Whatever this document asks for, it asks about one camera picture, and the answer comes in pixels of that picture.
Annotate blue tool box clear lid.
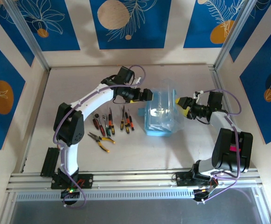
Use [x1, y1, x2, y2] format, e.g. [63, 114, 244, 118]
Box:
[137, 78, 185, 138]

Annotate ratchet driver red black handle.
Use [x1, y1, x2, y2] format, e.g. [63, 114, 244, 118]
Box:
[92, 113, 103, 132]

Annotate chrome ratchet green black handle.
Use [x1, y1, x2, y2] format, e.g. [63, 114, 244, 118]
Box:
[102, 113, 111, 138]

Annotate yellow black pliers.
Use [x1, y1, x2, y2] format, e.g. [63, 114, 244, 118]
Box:
[87, 132, 116, 154]

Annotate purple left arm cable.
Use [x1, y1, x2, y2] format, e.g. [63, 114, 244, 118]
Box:
[53, 64, 147, 209]

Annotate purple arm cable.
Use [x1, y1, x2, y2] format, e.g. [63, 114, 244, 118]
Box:
[195, 88, 242, 206]
[53, 64, 147, 209]

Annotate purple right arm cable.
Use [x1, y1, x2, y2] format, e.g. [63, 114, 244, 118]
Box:
[195, 88, 242, 206]

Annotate aluminium back rail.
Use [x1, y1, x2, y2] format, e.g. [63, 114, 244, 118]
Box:
[48, 63, 215, 70]

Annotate aluminium frame post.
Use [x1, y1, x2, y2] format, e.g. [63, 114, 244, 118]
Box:
[4, 0, 51, 72]
[213, 0, 255, 72]

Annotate aluminium front rail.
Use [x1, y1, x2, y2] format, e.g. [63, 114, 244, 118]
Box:
[6, 168, 264, 194]

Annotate slotted grey cable duct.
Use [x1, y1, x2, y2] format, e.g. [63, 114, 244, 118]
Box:
[15, 190, 196, 202]

